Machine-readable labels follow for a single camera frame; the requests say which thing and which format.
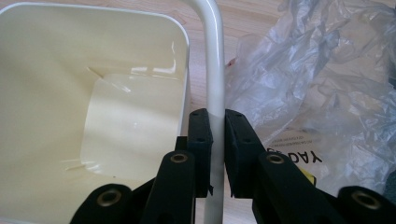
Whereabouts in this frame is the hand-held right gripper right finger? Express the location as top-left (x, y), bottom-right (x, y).
top-left (224, 108), bottom-right (347, 224)

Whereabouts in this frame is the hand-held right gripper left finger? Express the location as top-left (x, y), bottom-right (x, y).
top-left (141, 107), bottom-right (215, 224)

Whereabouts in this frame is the clear plastic bin bag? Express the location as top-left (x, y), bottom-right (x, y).
top-left (224, 0), bottom-right (396, 201)

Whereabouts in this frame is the white plastic trash bin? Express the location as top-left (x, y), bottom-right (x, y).
top-left (0, 1), bottom-right (191, 224)

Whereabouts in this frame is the yellow packet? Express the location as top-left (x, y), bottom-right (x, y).
top-left (297, 166), bottom-right (318, 188)

